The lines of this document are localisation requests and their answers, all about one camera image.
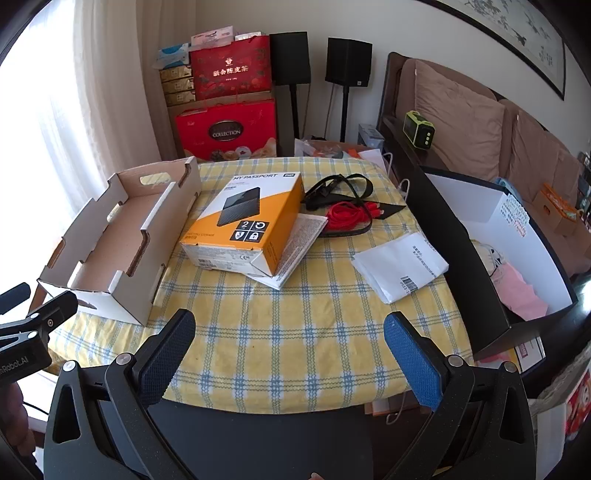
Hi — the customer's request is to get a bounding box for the brown sofa cushion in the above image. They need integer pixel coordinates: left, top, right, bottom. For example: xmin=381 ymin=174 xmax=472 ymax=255
xmin=508 ymin=108 xmax=574 ymax=204
xmin=414 ymin=60 xmax=506 ymax=169

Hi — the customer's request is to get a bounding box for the black strap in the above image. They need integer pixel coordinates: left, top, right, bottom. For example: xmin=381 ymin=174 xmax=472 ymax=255
xmin=318 ymin=200 xmax=408 ymax=239

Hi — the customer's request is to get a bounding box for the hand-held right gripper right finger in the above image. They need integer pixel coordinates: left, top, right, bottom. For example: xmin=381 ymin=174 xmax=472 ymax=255
xmin=383 ymin=311 xmax=541 ymax=480

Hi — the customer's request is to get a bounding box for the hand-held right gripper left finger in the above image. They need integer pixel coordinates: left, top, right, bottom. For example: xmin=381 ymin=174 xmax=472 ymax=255
xmin=44 ymin=308 xmax=197 ymax=480

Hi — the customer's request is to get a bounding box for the white charging cable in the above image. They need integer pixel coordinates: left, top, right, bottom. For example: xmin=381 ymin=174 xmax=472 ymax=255
xmin=385 ymin=152 xmax=411 ymax=204

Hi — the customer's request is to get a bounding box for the white paper sheet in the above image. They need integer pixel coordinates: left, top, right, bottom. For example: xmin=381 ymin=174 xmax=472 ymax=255
xmin=358 ymin=148 xmax=393 ymax=172

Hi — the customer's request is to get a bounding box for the white curtain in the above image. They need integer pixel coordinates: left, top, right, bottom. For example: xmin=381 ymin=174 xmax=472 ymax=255
xmin=0 ymin=0 xmax=199 ymax=296

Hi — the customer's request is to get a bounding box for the brown cardboard box with clutter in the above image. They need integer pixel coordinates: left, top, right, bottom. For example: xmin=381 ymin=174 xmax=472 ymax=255
xmin=295 ymin=136 xmax=384 ymax=160

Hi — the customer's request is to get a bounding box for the large black box white inside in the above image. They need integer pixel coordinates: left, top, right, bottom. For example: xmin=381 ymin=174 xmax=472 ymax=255
xmin=406 ymin=161 xmax=579 ymax=365

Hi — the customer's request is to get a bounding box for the cardboard tray box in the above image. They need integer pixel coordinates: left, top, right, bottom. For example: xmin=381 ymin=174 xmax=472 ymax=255
xmin=37 ymin=156 xmax=202 ymax=326

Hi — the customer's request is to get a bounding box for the orange hard drive box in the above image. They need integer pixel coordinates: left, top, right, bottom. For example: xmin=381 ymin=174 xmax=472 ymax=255
xmin=179 ymin=172 xmax=305 ymax=276

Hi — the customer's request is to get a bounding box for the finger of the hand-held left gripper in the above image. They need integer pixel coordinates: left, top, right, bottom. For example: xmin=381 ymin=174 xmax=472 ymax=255
xmin=0 ymin=282 xmax=32 ymax=317
xmin=0 ymin=290 xmax=79 ymax=358

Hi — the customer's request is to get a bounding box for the white mailer bag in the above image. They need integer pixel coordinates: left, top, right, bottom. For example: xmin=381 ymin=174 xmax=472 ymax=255
xmin=352 ymin=232 xmax=450 ymax=304

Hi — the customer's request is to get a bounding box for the framed ink painting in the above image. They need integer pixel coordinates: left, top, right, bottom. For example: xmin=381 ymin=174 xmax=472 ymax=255
xmin=429 ymin=0 xmax=568 ymax=100

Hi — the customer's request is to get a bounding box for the blue grey box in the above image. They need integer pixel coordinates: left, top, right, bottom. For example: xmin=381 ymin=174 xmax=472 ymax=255
xmin=358 ymin=124 xmax=385 ymax=151

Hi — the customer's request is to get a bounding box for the red gift bag flower print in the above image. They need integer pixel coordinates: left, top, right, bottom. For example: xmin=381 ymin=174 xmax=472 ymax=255
xmin=189 ymin=34 xmax=273 ymax=100

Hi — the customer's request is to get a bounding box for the red Collection gift box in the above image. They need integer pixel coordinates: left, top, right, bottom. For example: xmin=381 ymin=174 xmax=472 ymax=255
xmin=167 ymin=91 xmax=279 ymax=162

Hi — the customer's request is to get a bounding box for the pink cloth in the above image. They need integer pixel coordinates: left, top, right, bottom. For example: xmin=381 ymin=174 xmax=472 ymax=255
xmin=492 ymin=265 xmax=548 ymax=321

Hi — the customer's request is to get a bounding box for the dark wooden sofa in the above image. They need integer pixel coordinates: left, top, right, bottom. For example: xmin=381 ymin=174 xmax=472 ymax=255
xmin=376 ymin=52 xmax=591 ymax=278

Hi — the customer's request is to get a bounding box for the tissue pack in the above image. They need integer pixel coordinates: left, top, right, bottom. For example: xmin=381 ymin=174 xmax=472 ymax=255
xmin=154 ymin=44 xmax=191 ymax=70

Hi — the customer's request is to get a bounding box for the white paper booklet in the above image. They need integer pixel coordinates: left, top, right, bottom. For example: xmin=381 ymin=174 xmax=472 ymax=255
xmin=247 ymin=213 xmax=329 ymax=291

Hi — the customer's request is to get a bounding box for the red cable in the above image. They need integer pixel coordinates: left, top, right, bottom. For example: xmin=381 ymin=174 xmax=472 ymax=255
xmin=325 ymin=199 xmax=384 ymax=232

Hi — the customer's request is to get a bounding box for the green box-shaped device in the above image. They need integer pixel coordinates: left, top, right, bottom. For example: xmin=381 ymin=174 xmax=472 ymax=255
xmin=403 ymin=111 xmax=436 ymax=152

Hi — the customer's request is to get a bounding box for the black speaker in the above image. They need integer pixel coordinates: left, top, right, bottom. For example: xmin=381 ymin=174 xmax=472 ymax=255
xmin=325 ymin=38 xmax=373 ymax=87
xmin=269 ymin=31 xmax=310 ymax=85

